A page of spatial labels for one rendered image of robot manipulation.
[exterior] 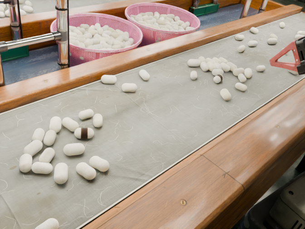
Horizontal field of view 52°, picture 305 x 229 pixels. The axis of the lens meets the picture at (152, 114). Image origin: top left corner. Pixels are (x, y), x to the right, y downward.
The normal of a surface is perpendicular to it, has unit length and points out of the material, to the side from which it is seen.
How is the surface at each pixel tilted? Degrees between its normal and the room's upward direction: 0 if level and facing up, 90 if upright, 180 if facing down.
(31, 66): 0
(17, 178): 0
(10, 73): 0
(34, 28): 90
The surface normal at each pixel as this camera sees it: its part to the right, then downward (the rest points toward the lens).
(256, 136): 0.14, -0.79
